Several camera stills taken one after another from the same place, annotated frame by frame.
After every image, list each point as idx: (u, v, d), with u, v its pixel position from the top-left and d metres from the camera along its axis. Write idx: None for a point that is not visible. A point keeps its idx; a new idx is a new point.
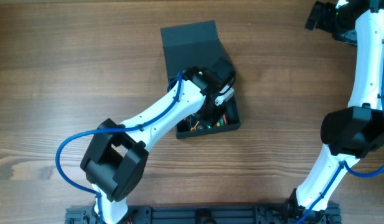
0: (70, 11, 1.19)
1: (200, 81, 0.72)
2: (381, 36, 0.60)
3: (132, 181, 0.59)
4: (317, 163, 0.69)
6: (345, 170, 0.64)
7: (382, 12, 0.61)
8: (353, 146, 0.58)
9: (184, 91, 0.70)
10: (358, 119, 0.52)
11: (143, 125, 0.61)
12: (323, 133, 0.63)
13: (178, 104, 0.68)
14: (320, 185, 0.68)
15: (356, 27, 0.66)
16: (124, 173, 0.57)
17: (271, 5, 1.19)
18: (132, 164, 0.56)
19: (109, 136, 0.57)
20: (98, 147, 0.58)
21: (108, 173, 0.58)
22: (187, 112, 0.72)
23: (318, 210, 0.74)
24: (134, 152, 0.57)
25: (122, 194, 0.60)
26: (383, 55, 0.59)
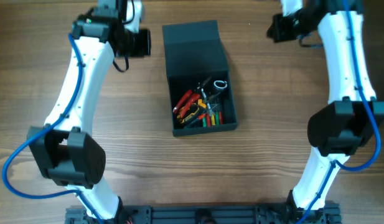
0: (70, 11, 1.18)
1: (96, 23, 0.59)
2: (345, 32, 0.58)
3: (94, 165, 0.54)
4: (310, 163, 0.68)
6: (337, 169, 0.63)
7: (340, 12, 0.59)
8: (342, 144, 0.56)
9: (83, 51, 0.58)
10: (341, 114, 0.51)
11: (64, 112, 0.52)
12: (312, 135, 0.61)
13: (88, 68, 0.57)
14: (315, 186, 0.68)
15: (318, 30, 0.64)
16: (80, 162, 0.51)
17: (271, 5, 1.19)
18: (79, 151, 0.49)
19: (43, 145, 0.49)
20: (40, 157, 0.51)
21: (70, 171, 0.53)
22: (102, 70, 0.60)
23: (317, 208, 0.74)
24: (72, 142, 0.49)
25: (96, 175, 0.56)
26: (351, 51, 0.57)
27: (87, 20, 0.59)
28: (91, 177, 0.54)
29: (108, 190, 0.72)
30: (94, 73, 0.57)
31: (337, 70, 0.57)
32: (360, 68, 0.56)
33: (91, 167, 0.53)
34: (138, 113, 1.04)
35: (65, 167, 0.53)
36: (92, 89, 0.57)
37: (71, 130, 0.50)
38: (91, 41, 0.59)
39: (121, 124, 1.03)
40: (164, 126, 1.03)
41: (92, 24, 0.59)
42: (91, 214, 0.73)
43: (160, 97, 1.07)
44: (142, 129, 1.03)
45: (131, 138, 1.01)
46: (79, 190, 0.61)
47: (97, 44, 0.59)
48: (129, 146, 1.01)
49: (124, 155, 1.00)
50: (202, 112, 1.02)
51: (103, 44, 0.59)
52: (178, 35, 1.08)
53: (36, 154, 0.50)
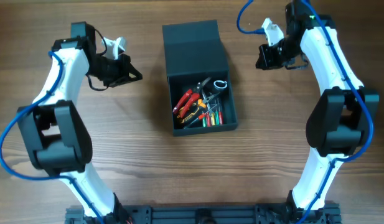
0: (70, 11, 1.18)
1: (71, 42, 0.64)
2: (323, 38, 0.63)
3: (83, 140, 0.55)
4: (309, 164, 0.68)
6: (337, 170, 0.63)
7: (316, 25, 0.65)
8: (340, 141, 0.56)
9: (61, 55, 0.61)
10: (334, 102, 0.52)
11: (50, 90, 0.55)
12: (309, 140, 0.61)
13: (68, 64, 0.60)
14: (315, 186, 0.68)
15: (301, 46, 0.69)
16: (68, 130, 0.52)
17: (271, 5, 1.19)
18: (66, 114, 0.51)
19: (32, 116, 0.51)
20: (31, 134, 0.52)
21: (60, 147, 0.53)
22: (79, 70, 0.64)
23: (317, 208, 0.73)
24: (58, 107, 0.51)
25: (86, 155, 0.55)
26: (333, 53, 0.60)
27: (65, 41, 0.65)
28: (80, 151, 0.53)
29: (101, 182, 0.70)
30: (73, 67, 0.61)
31: (323, 70, 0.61)
32: (343, 63, 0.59)
33: (79, 139, 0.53)
34: (138, 113, 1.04)
35: (55, 145, 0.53)
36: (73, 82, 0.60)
37: (58, 101, 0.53)
38: (66, 50, 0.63)
39: (121, 124, 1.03)
40: (164, 126, 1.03)
41: (66, 45, 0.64)
42: (89, 212, 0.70)
43: (160, 97, 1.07)
44: (142, 129, 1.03)
45: (131, 139, 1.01)
46: (73, 177, 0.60)
47: (73, 50, 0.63)
48: (129, 146, 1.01)
49: (124, 156, 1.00)
50: (202, 112, 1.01)
51: (77, 50, 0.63)
52: (178, 35, 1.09)
53: (23, 130, 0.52)
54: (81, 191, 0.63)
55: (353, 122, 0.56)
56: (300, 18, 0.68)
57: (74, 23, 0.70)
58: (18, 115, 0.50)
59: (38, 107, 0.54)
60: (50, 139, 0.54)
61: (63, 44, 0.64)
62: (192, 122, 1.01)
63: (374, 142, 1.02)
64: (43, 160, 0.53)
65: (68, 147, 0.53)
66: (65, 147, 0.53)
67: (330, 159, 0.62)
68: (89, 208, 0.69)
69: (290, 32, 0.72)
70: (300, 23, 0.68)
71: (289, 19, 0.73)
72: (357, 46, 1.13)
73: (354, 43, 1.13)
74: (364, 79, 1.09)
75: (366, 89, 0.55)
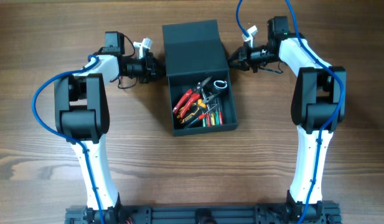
0: (70, 11, 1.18)
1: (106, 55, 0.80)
2: (295, 43, 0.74)
3: (105, 112, 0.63)
4: (300, 150, 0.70)
6: (323, 148, 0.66)
7: (288, 38, 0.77)
8: (320, 114, 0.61)
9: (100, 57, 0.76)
10: (308, 74, 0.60)
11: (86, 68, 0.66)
12: (294, 120, 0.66)
13: (103, 61, 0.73)
14: (308, 172, 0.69)
15: (282, 58, 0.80)
16: (94, 98, 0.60)
17: (271, 5, 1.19)
18: (95, 83, 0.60)
19: (65, 81, 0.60)
20: (63, 98, 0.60)
21: (83, 111, 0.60)
22: (110, 71, 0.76)
23: (315, 202, 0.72)
24: (90, 76, 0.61)
25: (104, 124, 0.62)
26: (304, 49, 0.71)
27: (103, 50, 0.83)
28: (100, 117, 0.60)
29: (109, 173, 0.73)
30: (106, 63, 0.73)
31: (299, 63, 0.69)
32: (313, 55, 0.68)
33: (101, 107, 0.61)
34: (138, 113, 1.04)
35: (78, 111, 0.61)
36: (104, 71, 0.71)
37: (89, 73, 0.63)
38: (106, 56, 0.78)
39: (121, 124, 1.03)
40: (164, 126, 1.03)
41: (101, 55, 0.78)
42: (92, 203, 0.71)
43: (160, 97, 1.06)
44: (142, 129, 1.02)
45: (131, 139, 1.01)
46: (86, 148, 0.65)
47: (109, 56, 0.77)
48: (129, 146, 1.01)
49: (124, 155, 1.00)
50: (202, 112, 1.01)
51: (111, 56, 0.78)
52: (178, 35, 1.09)
53: (57, 92, 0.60)
54: (89, 167, 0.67)
55: (329, 98, 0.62)
56: (277, 37, 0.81)
57: (108, 33, 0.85)
58: (52, 79, 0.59)
59: (73, 76, 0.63)
60: (75, 107, 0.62)
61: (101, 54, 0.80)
62: (192, 121, 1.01)
63: (374, 142, 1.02)
64: (66, 121, 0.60)
65: (91, 113, 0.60)
66: (88, 112, 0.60)
67: (316, 135, 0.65)
68: (92, 193, 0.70)
69: (269, 48, 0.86)
70: (277, 40, 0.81)
71: (271, 33, 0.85)
72: (358, 46, 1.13)
73: (354, 43, 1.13)
74: (364, 79, 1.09)
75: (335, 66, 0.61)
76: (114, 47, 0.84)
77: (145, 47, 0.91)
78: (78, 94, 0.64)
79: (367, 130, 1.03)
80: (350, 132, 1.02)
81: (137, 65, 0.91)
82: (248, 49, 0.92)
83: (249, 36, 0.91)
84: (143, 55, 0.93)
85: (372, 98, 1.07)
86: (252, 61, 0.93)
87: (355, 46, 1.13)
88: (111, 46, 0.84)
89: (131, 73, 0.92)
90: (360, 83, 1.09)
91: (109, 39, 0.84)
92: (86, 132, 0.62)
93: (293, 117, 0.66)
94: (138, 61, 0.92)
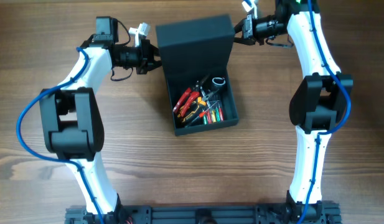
0: (70, 11, 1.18)
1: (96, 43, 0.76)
2: (309, 25, 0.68)
3: (97, 129, 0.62)
4: (299, 150, 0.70)
6: (322, 147, 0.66)
7: (302, 12, 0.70)
8: (320, 116, 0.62)
9: (88, 51, 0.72)
10: (314, 87, 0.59)
11: (74, 78, 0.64)
12: (293, 119, 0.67)
13: (92, 60, 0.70)
14: (307, 171, 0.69)
15: (289, 31, 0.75)
16: (85, 116, 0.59)
17: (272, 5, 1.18)
18: (86, 101, 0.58)
19: (53, 98, 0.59)
20: (51, 116, 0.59)
21: (74, 130, 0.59)
22: (101, 68, 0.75)
23: (315, 201, 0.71)
24: (79, 93, 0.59)
25: (97, 142, 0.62)
26: (315, 39, 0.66)
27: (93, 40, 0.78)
28: (93, 136, 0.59)
29: (106, 180, 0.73)
30: (97, 63, 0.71)
31: (306, 54, 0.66)
32: (323, 50, 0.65)
33: (93, 126, 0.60)
34: (138, 113, 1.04)
35: (69, 129, 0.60)
36: (94, 74, 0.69)
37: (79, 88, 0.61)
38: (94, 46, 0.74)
39: (121, 124, 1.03)
40: (164, 126, 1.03)
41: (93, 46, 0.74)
42: (91, 208, 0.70)
43: (160, 97, 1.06)
44: (142, 129, 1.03)
45: (131, 138, 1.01)
46: (81, 165, 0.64)
47: (99, 49, 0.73)
48: (129, 146, 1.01)
49: (123, 155, 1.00)
50: (203, 110, 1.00)
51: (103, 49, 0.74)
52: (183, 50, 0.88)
53: (45, 111, 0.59)
54: (86, 183, 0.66)
55: (330, 102, 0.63)
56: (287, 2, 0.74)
57: (99, 18, 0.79)
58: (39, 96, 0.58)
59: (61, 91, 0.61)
60: (65, 123, 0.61)
61: (91, 43, 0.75)
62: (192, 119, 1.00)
63: (374, 142, 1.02)
64: (57, 141, 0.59)
65: (82, 132, 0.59)
66: (79, 132, 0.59)
67: (315, 136, 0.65)
68: (91, 202, 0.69)
69: (277, 16, 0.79)
70: (287, 6, 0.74)
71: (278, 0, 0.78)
72: (358, 46, 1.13)
73: (354, 43, 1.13)
74: (364, 79, 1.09)
75: (343, 74, 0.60)
76: (106, 34, 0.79)
77: (140, 33, 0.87)
78: (68, 106, 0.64)
79: (367, 130, 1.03)
80: (350, 133, 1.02)
81: (132, 54, 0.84)
82: (253, 20, 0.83)
83: (251, 5, 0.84)
84: (139, 43, 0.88)
85: (372, 99, 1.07)
86: (259, 35, 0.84)
87: (355, 46, 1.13)
88: (103, 33, 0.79)
89: (126, 63, 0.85)
90: (359, 83, 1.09)
91: (100, 27, 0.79)
92: (78, 151, 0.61)
93: (292, 115, 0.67)
94: (133, 50, 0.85)
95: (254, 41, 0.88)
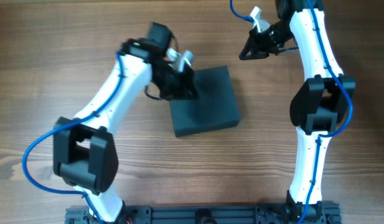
0: (70, 11, 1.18)
1: (140, 50, 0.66)
2: (312, 24, 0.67)
3: (109, 170, 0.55)
4: (299, 152, 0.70)
6: (323, 149, 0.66)
7: (306, 9, 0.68)
8: (319, 117, 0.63)
9: (126, 65, 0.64)
10: (315, 90, 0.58)
11: (98, 111, 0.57)
12: (293, 120, 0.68)
13: (126, 81, 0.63)
14: (307, 172, 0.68)
15: (290, 28, 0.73)
16: (95, 160, 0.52)
17: (272, 5, 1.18)
18: (99, 148, 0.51)
19: (68, 133, 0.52)
20: (62, 149, 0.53)
21: (83, 168, 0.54)
22: (139, 84, 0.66)
23: (315, 202, 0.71)
24: (95, 138, 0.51)
25: (106, 183, 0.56)
26: (318, 40, 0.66)
27: (135, 44, 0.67)
28: (101, 182, 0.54)
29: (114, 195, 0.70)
30: (131, 86, 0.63)
31: (309, 55, 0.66)
32: (327, 51, 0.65)
33: (104, 172, 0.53)
34: (138, 114, 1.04)
35: (79, 164, 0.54)
36: (124, 101, 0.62)
37: (99, 129, 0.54)
38: (135, 60, 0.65)
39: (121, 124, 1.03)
40: (164, 126, 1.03)
41: (136, 53, 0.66)
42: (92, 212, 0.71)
43: None
44: (142, 129, 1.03)
45: (131, 139, 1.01)
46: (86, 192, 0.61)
47: (140, 65, 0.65)
48: (129, 146, 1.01)
49: (123, 156, 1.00)
50: None
51: (144, 64, 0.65)
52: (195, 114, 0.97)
53: (58, 142, 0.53)
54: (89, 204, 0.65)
55: (330, 103, 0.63)
56: None
57: (155, 25, 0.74)
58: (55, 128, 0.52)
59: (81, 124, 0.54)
60: (78, 154, 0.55)
61: (133, 48, 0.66)
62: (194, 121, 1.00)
63: (374, 142, 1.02)
64: (65, 172, 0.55)
65: (91, 175, 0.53)
66: (88, 173, 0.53)
67: (315, 137, 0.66)
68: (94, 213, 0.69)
69: (279, 13, 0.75)
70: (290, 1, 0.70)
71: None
72: (358, 46, 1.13)
73: (355, 43, 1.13)
74: (364, 79, 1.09)
75: (345, 76, 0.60)
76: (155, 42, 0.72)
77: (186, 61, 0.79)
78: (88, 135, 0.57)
79: (367, 130, 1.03)
80: (350, 133, 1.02)
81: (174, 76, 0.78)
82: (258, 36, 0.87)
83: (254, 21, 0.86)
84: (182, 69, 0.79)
85: (372, 99, 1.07)
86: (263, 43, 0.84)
87: (356, 46, 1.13)
88: (153, 40, 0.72)
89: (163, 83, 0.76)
90: (359, 83, 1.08)
91: (152, 38, 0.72)
92: (84, 186, 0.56)
93: (292, 115, 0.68)
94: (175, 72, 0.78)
95: (266, 53, 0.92)
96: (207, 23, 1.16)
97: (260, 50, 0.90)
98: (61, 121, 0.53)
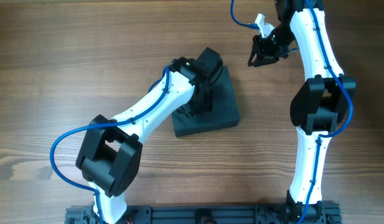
0: (70, 11, 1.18)
1: (188, 71, 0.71)
2: (312, 23, 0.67)
3: (127, 177, 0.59)
4: (299, 152, 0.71)
6: (323, 149, 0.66)
7: (306, 9, 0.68)
8: (319, 117, 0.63)
9: (172, 82, 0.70)
10: (315, 90, 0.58)
11: (134, 118, 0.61)
12: (294, 119, 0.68)
13: (168, 96, 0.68)
14: (307, 172, 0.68)
15: (290, 28, 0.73)
16: (119, 165, 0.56)
17: (272, 4, 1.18)
18: (127, 155, 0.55)
19: (102, 132, 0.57)
20: (90, 144, 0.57)
21: (104, 169, 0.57)
22: (178, 102, 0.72)
23: (315, 202, 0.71)
24: (127, 145, 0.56)
25: (120, 188, 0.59)
26: (318, 40, 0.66)
27: (187, 63, 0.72)
28: (117, 185, 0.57)
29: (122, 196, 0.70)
30: (170, 102, 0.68)
31: (309, 55, 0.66)
32: (327, 51, 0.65)
33: (123, 178, 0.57)
34: None
35: (101, 163, 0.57)
36: (162, 114, 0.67)
37: (132, 137, 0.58)
38: (182, 80, 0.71)
39: None
40: (164, 126, 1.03)
41: (185, 72, 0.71)
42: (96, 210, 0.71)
43: None
44: None
45: None
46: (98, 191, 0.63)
47: (185, 84, 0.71)
48: None
49: None
50: None
51: (189, 85, 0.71)
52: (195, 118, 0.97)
53: (89, 137, 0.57)
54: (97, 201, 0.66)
55: (331, 104, 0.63)
56: None
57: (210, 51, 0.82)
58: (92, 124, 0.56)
59: (116, 128, 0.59)
60: (103, 154, 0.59)
61: (183, 68, 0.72)
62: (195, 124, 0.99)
63: (374, 142, 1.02)
64: (87, 167, 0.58)
65: (110, 176, 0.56)
66: (108, 175, 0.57)
67: (315, 137, 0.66)
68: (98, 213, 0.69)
69: (279, 12, 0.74)
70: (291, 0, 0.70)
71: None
72: (358, 46, 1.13)
73: (355, 43, 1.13)
74: (364, 79, 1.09)
75: (345, 77, 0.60)
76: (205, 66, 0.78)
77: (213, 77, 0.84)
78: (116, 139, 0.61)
79: (367, 130, 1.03)
80: (350, 133, 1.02)
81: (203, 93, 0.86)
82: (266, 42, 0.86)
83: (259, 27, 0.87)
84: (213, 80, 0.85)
85: (372, 98, 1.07)
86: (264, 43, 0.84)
87: (356, 46, 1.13)
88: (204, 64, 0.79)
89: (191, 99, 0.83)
90: (360, 83, 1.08)
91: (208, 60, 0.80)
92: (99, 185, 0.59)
93: (292, 115, 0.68)
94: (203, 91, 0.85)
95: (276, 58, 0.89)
96: (207, 23, 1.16)
97: (268, 55, 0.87)
98: (99, 119, 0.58)
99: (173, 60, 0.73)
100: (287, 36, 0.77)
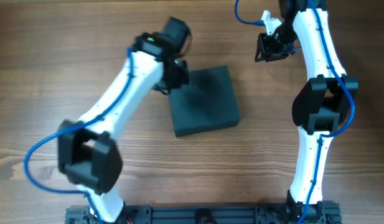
0: (70, 11, 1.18)
1: (152, 48, 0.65)
2: (315, 24, 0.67)
3: (111, 172, 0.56)
4: (300, 152, 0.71)
6: (325, 149, 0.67)
7: (309, 9, 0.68)
8: (321, 117, 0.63)
9: (137, 64, 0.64)
10: (317, 90, 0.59)
11: (103, 115, 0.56)
12: (295, 119, 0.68)
13: (135, 80, 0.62)
14: (308, 172, 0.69)
15: (293, 28, 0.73)
16: (98, 164, 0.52)
17: (272, 5, 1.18)
18: (101, 153, 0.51)
19: (71, 137, 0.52)
20: (65, 151, 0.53)
21: (85, 170, 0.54)
22: (150, 83, 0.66)
23: (315, 202, 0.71)
24: (98, 144, 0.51)
25: (107, 183, 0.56)
26: (322, 40, 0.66)
27: (150, 40, 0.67)
28: (102, 183, 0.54)
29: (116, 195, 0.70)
30: (141, 86, 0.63)
31: (312, 54, 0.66)
32: (330, 51, 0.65)
33: (105, 175, 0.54)
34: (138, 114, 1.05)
35: (81, 166, 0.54)
36: (133, 99, 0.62)
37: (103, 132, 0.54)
38: (147, 58, 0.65)
39: None
40: (164, 126, 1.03)
41: (150, 50, 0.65)
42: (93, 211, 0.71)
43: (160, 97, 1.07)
44: (143, 129, 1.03)
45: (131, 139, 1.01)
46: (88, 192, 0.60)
47: (150, 64, 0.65)
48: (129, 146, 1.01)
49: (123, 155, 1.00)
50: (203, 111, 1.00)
51: (155, 63, 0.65)
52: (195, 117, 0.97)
53: (60, 145, 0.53)
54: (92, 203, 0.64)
55: (333, 103, 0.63)
56: None
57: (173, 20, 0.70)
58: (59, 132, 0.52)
59: (85, 129, 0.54)
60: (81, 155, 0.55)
61: (146, 45, 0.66)
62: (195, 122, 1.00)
63: (374, 142, 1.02)
64: (68, 173, 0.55)
65: (93, 176, 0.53)
66: (89, 175, 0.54)
67: (317, 137, 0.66)
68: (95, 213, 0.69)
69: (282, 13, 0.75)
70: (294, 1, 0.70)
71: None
72: (358, 46, 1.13)
73: (355, 43, 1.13)
74: (364, 79, 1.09)
75: (348, 76, 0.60)
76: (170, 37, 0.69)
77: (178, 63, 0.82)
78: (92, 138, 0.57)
79: (367, 130, 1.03)
80: (350, 133, 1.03)
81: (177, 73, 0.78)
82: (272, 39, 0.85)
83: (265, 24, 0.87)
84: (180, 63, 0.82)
85: (371, 99, 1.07)
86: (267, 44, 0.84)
87: (356, 46, 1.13)
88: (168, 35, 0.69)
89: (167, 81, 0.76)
90: (359, 83, 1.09)
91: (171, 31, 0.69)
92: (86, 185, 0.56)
93: (294, 115, 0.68)
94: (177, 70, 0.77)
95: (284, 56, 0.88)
96: (207, 23, 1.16)
97: (274, 53, 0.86)
98: (66, 124, 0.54)
99: (136, 37, 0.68)
100: (290, 35, 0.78)
